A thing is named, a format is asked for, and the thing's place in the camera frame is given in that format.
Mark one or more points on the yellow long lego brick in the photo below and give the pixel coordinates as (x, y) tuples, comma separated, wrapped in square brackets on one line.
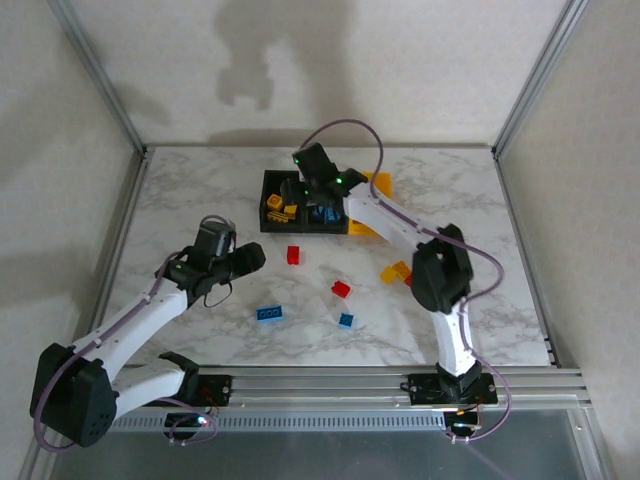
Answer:
[(277, 216)]

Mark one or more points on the red lego brick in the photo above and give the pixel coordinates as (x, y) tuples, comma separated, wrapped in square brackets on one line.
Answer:
[(293, 255), (408, 280), (340, 289)]

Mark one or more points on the black storage bin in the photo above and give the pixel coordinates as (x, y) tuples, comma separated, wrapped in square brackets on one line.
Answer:
[(282, 228), (325, 229)]

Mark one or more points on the yellow storage bin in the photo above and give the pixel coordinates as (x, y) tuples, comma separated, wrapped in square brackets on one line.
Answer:
[(384, 185)]

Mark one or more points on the blue small lego brick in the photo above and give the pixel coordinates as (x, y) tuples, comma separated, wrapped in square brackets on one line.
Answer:
[(345, 320)]

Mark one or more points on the small black controller board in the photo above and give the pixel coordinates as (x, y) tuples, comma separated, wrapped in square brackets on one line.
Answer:
[(186, 424), (462, 422)]

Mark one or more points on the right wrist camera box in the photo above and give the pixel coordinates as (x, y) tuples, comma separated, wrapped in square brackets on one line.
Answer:
[(313, 162)]

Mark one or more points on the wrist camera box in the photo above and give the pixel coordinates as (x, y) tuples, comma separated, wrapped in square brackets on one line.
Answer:
[(213, 240), (313, 162)]

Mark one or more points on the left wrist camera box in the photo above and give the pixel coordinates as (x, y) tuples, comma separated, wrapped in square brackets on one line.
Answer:
[(213, 240)]

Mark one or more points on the aluminium table side rail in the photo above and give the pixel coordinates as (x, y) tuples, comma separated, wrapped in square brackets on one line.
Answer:
[(116, 245), (506, 190)]

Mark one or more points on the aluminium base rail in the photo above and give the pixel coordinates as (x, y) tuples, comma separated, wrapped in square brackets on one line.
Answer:
[(320, 387)]

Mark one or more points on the aluminium frame post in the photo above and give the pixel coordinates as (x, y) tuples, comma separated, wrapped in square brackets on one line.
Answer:
[(100, 75), (539, 75)]

